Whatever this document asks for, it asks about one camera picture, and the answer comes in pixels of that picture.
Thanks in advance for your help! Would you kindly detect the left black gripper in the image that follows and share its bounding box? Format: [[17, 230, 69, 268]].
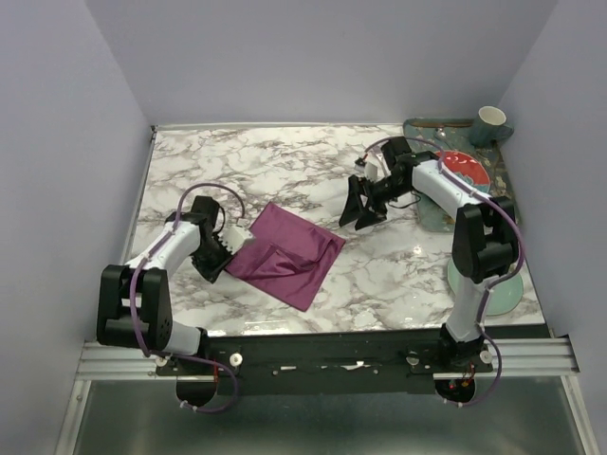
[[192, 234, 237, 283]]

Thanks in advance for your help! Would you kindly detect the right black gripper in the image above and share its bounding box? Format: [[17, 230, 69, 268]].
[[339, 174, 412, 231]]

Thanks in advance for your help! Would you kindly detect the purple cloth napkin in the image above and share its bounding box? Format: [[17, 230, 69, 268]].
[[226, 202, 345, 312]]

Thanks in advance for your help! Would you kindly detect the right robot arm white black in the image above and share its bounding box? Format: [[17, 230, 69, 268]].
[[339, 136, 524, 372]]

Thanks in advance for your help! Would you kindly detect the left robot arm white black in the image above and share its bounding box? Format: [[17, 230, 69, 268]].
[[96, 196, 233, 374]]

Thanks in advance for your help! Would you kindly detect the floral teal placemat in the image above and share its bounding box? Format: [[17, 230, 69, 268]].
[[401, 117, 524, 233]]

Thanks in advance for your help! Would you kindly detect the red and teal plate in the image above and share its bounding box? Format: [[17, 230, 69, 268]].
[[444, 150, 490, 193]]

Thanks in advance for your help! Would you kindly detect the gold knife on placemat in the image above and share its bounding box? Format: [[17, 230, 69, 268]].
[[410, 119, 472, 128]]

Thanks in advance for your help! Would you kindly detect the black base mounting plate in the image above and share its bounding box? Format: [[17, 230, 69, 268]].
[[156, 329, 493, 397]]

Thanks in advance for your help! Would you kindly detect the dark teal mug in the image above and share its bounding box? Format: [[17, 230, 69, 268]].
[[469, 106, 514, 148]]

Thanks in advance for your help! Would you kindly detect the light green plate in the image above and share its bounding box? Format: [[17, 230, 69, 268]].
[[447, 259, 524, 317]]

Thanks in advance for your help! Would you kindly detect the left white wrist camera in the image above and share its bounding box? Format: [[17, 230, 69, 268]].
[[221, 226, 254, 255]]

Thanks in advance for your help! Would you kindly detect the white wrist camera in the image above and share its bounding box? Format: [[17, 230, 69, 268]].
[[221, 226, 254, 255], [355, 157, 378, 182]]

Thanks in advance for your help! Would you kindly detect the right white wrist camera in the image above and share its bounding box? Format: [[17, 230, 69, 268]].
[[355, 157, 378, 182]]

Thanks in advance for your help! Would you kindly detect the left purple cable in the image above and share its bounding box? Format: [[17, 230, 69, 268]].
[[130, 182, 248, 414]]

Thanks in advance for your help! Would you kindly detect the aluminium frame rail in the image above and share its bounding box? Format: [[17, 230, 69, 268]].
[[57, 325, 591, 454]]

